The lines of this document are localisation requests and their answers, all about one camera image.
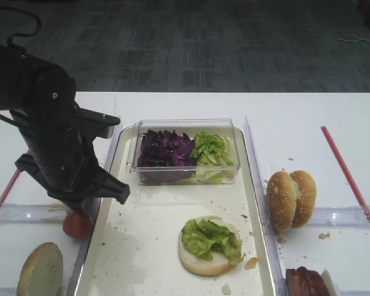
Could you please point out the sesame bun half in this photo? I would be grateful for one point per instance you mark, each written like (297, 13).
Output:
(282, 201)
(305, 188)

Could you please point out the left red straw strip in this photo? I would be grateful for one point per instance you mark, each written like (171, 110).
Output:
(9, 187)

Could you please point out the red straw strip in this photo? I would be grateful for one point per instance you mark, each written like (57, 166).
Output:
(9, 187)
(361, 201)

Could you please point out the sesame bun left half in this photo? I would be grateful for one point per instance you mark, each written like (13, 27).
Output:
(282, 201)

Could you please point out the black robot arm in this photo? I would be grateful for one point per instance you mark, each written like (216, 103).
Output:
(38, 97)

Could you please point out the clear holder upper right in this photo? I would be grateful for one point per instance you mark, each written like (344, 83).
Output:
(342, 217)

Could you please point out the bottom bun on tray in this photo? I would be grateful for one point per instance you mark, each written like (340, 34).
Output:
(201, 267)

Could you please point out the clear plastic salad container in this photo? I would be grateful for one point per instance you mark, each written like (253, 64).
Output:
(171, 175)

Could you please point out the clear holder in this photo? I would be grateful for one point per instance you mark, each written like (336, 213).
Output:
(342, 217)
(12, 213)

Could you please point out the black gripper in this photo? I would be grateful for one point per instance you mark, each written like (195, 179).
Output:
(63, 161)

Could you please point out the right clear acrylic divider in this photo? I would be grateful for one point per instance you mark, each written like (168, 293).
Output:
(269, 239)

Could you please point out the sesame bun right half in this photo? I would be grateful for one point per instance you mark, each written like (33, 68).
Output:
(305, 188)

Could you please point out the right red straw strip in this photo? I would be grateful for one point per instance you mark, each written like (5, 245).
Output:
(361, 201)

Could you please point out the shredded purple cabbage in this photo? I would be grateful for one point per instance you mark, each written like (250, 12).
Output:
(166, 149)

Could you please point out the shredded green lettuce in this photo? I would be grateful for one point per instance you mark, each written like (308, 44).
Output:
(211, 150)

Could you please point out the white rectangular metal tray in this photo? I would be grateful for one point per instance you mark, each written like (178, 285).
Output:
(134, 248)

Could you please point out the upright bun half left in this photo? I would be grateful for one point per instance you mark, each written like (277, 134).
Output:
(42, 272)

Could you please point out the white paper behind patties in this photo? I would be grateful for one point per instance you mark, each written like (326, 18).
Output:
(331, 286)

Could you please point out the clear acrylic divider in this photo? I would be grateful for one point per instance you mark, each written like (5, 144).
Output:
(87, 240)
(269, 239)

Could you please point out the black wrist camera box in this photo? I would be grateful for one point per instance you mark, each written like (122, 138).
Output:
(97, 125)

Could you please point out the green lettuce leaf on bun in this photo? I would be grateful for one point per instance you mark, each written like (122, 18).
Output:
(206, 236)

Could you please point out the red tomato slices stack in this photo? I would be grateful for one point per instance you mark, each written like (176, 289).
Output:
(77, 226)

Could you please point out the left clear acrylic divider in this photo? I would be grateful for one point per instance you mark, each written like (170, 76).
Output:
(87, 240)

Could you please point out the clear holder upper left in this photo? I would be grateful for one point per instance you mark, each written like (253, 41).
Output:
(12, 213)

